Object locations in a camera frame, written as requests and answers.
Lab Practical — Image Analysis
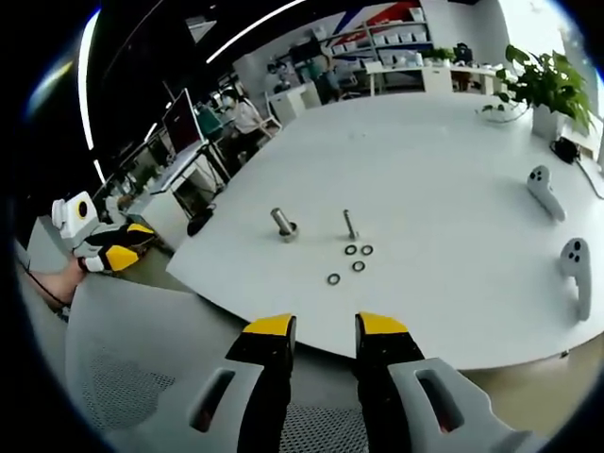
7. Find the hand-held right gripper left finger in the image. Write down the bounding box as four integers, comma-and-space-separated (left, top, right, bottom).
188, 312, 298, 453

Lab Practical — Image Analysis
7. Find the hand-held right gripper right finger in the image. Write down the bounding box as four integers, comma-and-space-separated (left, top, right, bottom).
354, 310, 548, 453

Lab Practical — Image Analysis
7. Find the thin threaded steel stud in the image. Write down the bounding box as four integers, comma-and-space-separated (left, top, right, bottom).
342, 209, 361, 241

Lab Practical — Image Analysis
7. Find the large threaded steel stud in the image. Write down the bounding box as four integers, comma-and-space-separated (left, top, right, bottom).
269, 207, 301, 243

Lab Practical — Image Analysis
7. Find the white standing desk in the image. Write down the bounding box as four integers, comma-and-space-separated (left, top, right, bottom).
126, 141, 232, 223

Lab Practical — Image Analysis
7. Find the black bag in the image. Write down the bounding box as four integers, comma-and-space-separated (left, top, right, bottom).
187, 210, 218, 237

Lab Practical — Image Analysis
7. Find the grey mesh office chair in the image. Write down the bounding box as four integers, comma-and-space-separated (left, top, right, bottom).
63, 273, 369, 453

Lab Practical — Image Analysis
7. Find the computer monitor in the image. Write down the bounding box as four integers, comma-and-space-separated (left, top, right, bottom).
162, 88, 208, 152

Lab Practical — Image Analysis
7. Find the white chair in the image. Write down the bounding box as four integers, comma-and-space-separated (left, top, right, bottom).
258, 92, 283, 138

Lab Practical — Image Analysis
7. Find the grey handheld controller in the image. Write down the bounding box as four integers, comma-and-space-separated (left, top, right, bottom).
560, 237, 593, 323
527, 164, 566, 222

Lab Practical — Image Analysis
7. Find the white cabinet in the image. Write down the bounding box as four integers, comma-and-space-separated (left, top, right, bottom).
271, 79, 322, 122

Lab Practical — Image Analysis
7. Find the black power adapter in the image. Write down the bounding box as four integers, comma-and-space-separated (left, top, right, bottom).
550, 136, 580, 165

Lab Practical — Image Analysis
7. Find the long white counter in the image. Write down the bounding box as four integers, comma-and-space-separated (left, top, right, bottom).
365, 63, 501, 98

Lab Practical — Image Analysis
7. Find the potted green plant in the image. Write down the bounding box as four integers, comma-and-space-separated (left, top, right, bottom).
480, 44, 596, 141

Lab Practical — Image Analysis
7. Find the white box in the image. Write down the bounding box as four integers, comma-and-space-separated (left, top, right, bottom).
563, 126, 604, 166

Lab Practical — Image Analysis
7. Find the small green plant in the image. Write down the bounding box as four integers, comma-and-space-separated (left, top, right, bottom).
422, 46, 457, 66

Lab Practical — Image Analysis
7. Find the shelf with white bins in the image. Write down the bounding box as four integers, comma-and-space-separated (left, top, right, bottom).
329, 7, 433, 67

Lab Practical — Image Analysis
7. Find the thin black cable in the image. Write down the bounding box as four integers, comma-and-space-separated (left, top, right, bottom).
16, 261, 72, 313

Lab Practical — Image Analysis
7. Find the black power cable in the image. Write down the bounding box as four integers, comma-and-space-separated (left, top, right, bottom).
578, 159, 604, 200

